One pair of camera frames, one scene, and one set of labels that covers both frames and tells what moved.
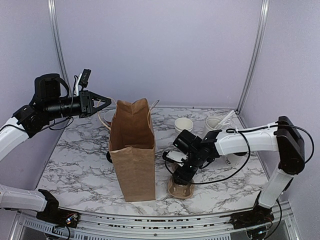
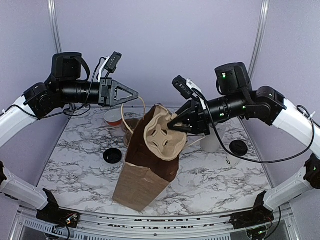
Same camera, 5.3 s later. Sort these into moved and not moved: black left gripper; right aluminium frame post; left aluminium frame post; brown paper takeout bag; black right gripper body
Moved: brown paper takeout bag; black left gripper; black right gripper body
Not moved: left aluminium frame post; right aluminium frame post
